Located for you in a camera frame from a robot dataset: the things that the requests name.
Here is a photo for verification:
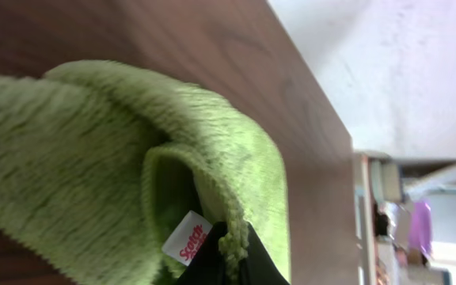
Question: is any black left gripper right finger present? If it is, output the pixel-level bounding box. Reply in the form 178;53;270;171
239;223;289;285

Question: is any cluttered background shelf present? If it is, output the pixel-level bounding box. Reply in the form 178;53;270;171
353;151;456;285

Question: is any green microfiber cloth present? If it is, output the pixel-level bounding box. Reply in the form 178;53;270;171
0;60;291;284

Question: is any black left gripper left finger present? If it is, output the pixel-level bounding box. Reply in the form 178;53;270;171
176;222;227;285

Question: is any white cloth brand label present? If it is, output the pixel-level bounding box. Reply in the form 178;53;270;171
161;211;212;266

